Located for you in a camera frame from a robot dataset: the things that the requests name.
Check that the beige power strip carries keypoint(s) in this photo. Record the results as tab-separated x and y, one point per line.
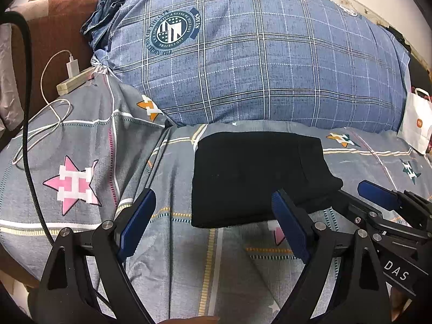
72	85

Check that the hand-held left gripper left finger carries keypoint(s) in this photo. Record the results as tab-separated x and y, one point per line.
138	222

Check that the white charger plug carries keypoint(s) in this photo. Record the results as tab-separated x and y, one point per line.
72	69

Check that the brown upholstered headboard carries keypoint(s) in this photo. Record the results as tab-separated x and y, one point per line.
40	33

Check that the black pants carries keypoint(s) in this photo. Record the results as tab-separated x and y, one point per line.
243	175

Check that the person's right hand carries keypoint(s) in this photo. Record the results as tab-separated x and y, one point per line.
401	300

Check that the grey hanging cloth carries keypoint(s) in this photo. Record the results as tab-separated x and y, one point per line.
10	84

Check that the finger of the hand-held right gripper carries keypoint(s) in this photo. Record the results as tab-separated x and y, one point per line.
376	190
362	214

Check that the grey star-print bed sheet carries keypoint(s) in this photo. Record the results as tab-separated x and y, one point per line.
84	141

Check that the white paper bag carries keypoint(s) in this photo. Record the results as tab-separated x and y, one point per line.
416	125

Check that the blue plaid pillow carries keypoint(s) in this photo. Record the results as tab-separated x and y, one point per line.
253	57

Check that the person's left hand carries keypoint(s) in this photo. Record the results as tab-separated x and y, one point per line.
197	320

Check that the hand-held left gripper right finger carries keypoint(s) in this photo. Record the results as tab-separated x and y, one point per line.
290	222

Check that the dark blue denim cloth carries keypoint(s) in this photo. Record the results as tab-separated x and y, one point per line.
104	13

